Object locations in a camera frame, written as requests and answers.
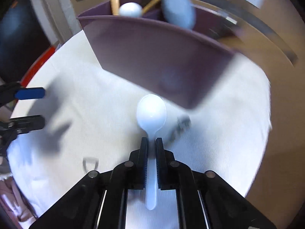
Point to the small white ball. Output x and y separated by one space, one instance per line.
129 9

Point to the grey plastic spoon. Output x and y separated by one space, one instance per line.
178 9

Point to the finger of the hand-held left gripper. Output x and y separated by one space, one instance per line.
28 123
31 93

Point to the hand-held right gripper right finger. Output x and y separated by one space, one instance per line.
159 164

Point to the metal shovel-shaped spoon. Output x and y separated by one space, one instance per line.
90 164

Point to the brown plastic utensil holder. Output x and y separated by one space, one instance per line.
154 57

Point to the pink quilt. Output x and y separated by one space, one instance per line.
12 195

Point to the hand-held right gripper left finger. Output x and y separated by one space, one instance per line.
144 164

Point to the wooden spoon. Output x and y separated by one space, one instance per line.
115 3

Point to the white towel cloth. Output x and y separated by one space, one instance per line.
83 114

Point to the white plastic spoon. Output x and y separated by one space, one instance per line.
151 114

